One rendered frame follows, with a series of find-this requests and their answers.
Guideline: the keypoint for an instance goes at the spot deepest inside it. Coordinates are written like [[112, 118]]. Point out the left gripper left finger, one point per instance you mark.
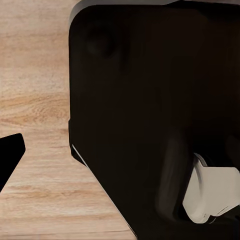
[[12, 148]]

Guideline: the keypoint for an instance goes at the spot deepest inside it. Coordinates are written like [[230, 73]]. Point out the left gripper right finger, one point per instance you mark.
[[232, 148]]

